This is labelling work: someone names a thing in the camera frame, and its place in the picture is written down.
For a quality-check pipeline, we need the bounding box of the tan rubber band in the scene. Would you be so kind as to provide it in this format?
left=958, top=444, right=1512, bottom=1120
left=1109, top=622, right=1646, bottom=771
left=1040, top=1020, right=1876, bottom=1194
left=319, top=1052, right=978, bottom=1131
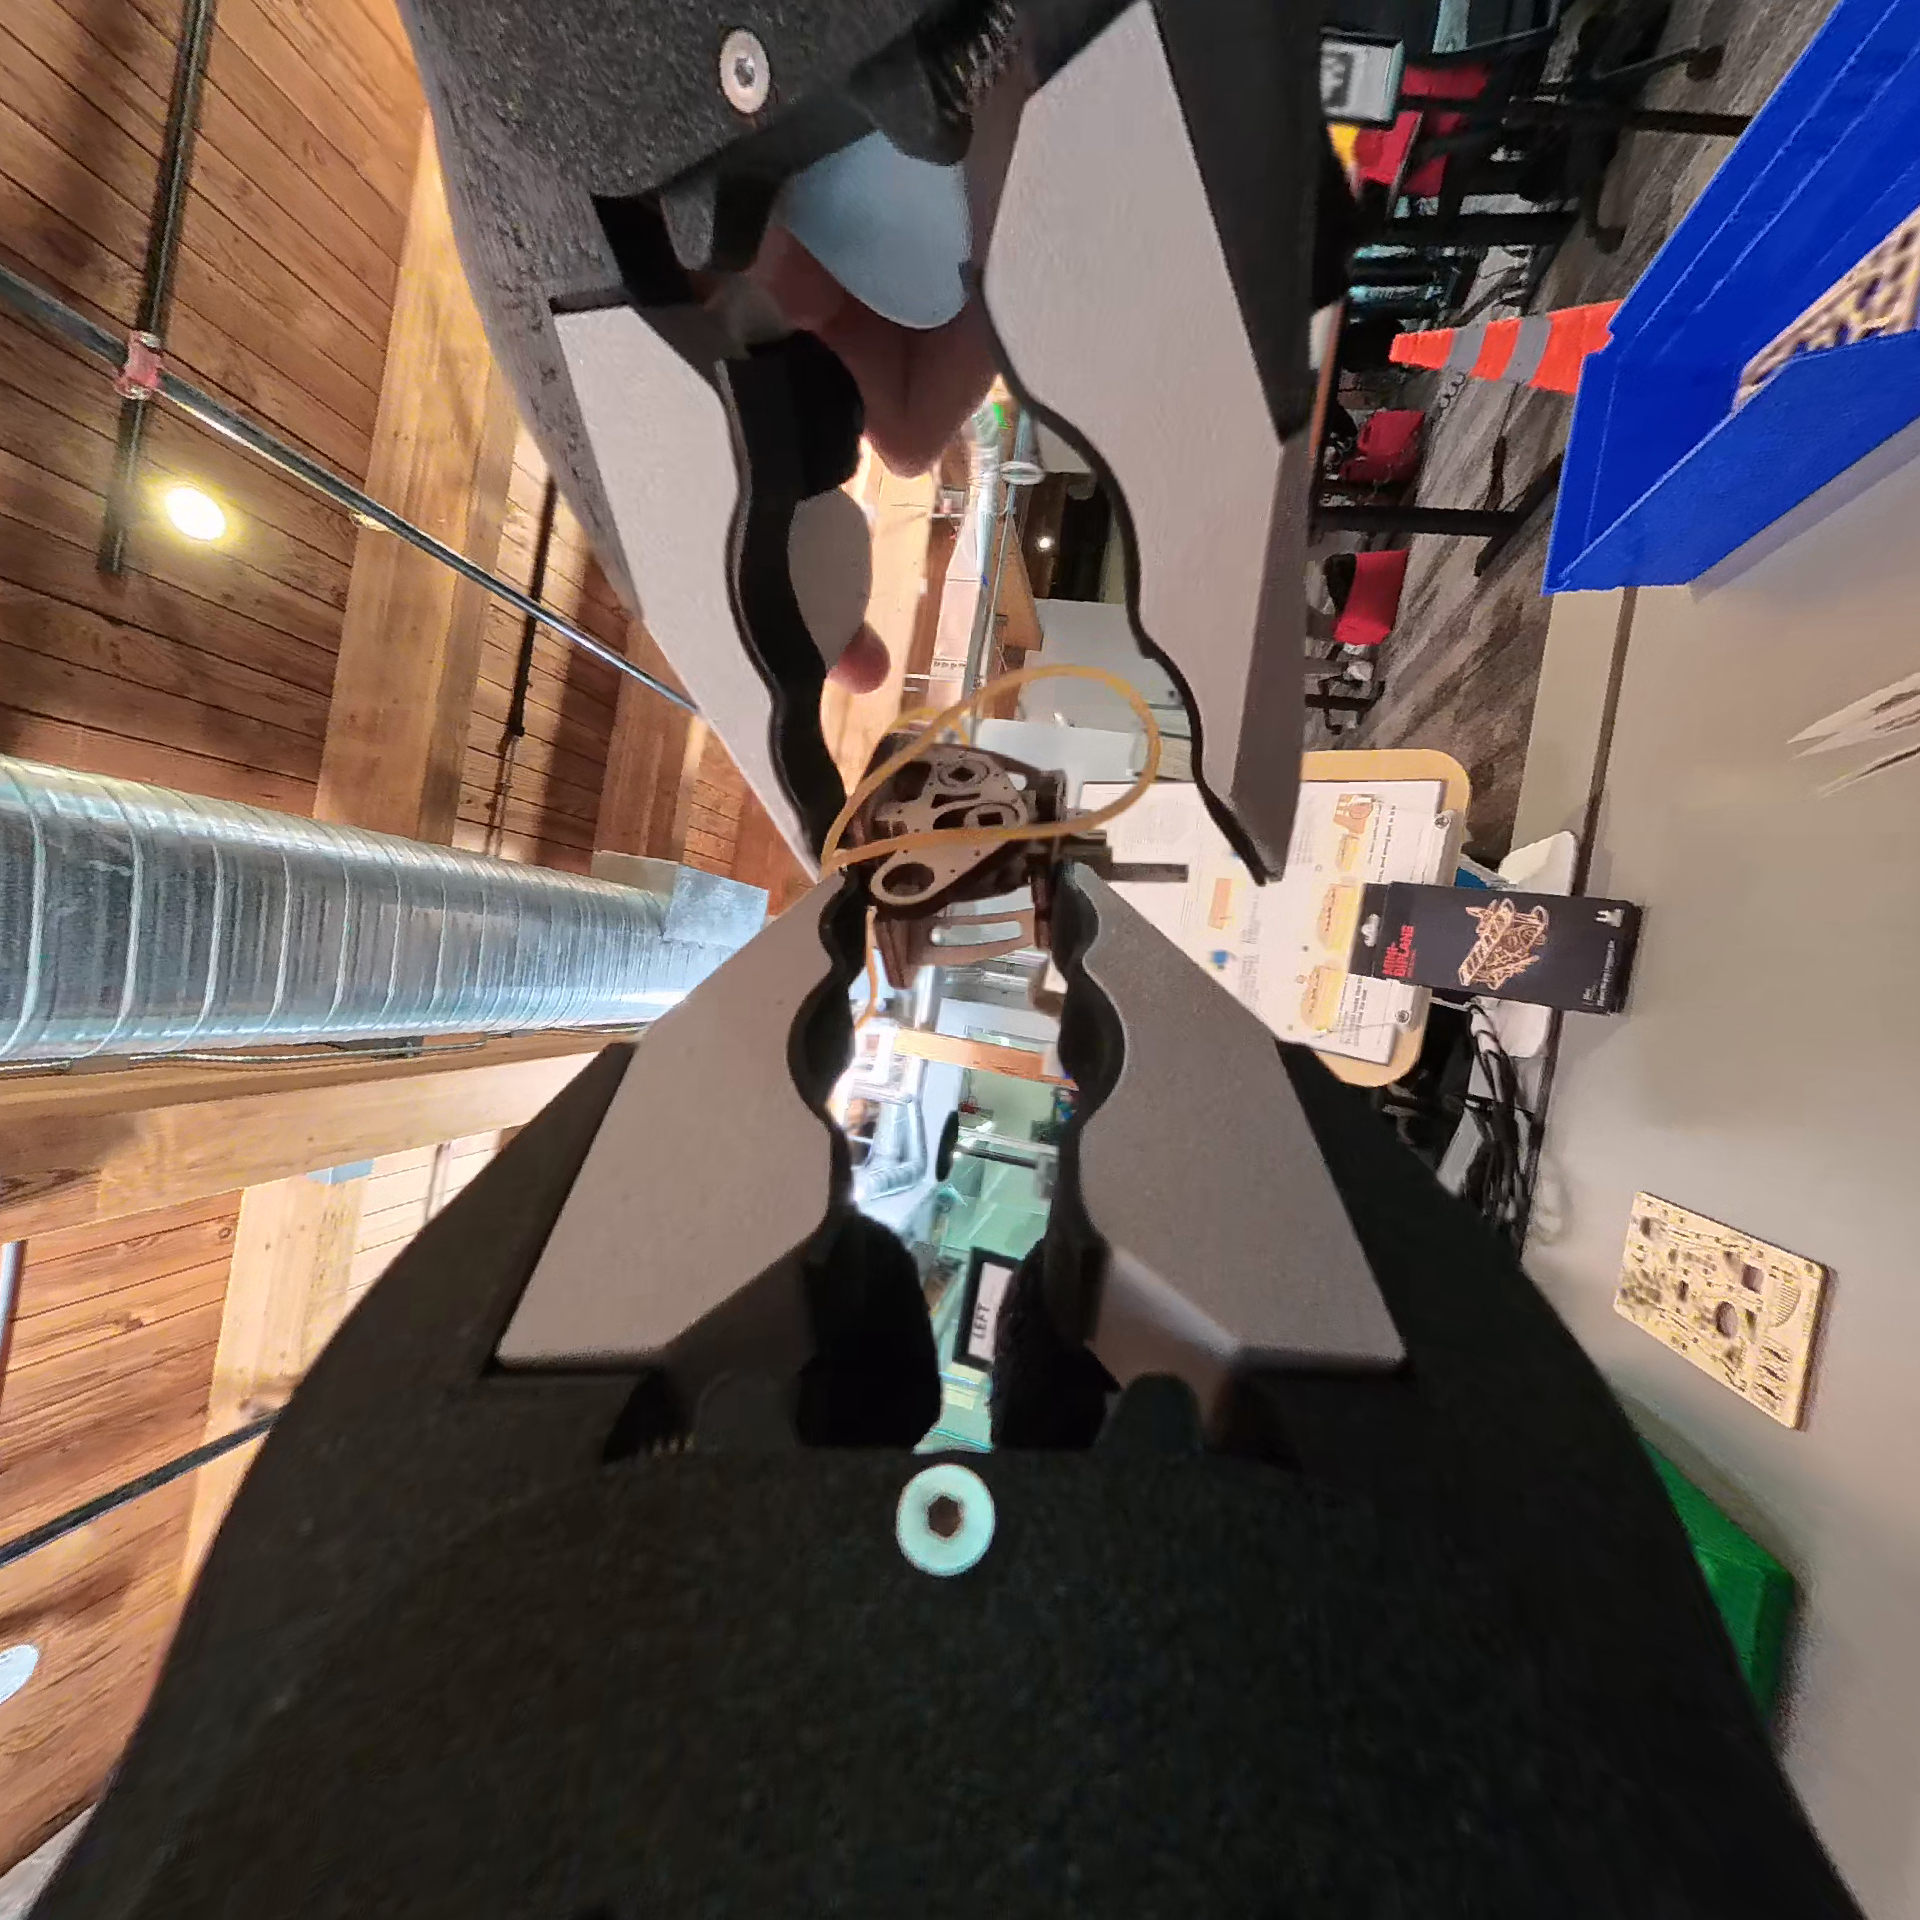
left=819, top=661, right=1168, bottom=1041

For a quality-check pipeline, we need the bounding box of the wooden model assembly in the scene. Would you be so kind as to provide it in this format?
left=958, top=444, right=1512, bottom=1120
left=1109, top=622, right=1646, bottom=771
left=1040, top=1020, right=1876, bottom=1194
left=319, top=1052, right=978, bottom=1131
left=836, top=748, right=1191, bottom=995

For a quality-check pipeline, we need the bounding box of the silver ventilation duct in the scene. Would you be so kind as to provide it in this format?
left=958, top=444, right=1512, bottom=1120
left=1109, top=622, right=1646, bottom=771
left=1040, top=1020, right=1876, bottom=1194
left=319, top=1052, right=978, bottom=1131
left=0, top=755, right=770, bottom=1070

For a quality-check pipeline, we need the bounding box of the wooden parts sheet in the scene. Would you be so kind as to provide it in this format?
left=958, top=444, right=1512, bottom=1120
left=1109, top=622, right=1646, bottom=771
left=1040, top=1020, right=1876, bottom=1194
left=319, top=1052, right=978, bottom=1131
left=1611, top=1192, right=1832, bottom=1430

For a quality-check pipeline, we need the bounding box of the black packaging box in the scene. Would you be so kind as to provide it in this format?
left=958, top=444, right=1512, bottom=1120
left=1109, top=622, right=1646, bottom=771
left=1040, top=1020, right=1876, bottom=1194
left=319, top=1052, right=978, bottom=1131
left=1351, top=881, right=1642, bottom=1018

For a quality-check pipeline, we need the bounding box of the cut-out wooden sheet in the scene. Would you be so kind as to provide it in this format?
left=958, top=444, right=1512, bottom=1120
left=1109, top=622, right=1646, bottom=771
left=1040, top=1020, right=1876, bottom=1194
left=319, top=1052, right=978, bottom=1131
left=1736, top=211, right=1920, bottom=409

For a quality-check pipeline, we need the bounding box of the black cable bundle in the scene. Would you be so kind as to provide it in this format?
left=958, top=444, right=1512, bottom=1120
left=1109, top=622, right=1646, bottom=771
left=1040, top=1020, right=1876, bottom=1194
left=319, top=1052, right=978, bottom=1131
left=1431, top=1001, right=1550, bottom=1250

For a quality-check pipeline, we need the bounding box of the instruction booklet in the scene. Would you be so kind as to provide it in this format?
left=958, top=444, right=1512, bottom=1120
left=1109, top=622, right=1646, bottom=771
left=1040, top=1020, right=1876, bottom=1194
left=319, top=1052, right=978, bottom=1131
left=1790, top=673, right=1920, bottom=801

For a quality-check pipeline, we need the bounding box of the blue plastic bin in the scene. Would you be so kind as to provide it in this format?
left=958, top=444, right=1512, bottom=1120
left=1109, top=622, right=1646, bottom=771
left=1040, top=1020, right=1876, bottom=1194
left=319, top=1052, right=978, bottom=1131
left=1542, top=0, right=1920, bottom=600

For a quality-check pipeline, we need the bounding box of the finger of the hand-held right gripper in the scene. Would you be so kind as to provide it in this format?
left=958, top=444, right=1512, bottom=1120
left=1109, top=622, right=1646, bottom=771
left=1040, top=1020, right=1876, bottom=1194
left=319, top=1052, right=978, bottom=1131
left=959, top=0, right=1347, bottom=886
left=546, top=281, right=854, bottom=884

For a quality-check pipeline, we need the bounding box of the instruction sheet clipboard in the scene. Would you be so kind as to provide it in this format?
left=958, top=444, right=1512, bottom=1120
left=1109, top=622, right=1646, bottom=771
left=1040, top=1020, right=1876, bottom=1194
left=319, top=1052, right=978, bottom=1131
left=1076, top=748, right=1474, bottom=1092

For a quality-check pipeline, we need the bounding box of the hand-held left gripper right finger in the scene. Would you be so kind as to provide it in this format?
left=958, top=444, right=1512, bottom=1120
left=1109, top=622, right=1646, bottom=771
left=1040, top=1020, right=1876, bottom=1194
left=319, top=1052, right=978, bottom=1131
left=1050, top=874, right=1412, bottom=1377

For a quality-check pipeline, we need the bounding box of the orange traffic cone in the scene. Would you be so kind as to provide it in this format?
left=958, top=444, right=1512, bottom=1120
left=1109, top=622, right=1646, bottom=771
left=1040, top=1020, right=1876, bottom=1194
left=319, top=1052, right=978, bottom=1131
left=1387, top=299, right=1630, bottom=397

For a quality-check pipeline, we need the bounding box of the black framed marker sign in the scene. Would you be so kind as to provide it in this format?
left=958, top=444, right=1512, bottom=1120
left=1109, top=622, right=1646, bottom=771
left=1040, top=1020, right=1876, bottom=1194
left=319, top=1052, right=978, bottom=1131
left=958, top=1249, right=1029, bottom=1373

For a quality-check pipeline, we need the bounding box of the person's right hand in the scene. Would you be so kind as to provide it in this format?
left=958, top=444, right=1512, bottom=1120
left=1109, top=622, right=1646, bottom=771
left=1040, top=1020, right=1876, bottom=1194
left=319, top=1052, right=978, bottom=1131
left=750, top=240, right=994, bottom=696

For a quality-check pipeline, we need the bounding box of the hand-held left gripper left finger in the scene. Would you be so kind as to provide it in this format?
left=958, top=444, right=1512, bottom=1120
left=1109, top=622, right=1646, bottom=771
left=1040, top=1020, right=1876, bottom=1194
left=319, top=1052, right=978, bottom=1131
left=495, top=877, right=860, bottom=1377

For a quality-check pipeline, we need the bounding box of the red office chair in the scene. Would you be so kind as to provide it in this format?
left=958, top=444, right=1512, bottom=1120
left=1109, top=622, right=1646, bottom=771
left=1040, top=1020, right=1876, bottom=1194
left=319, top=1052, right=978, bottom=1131
left=1319, top=547, right=1414, bottom=650

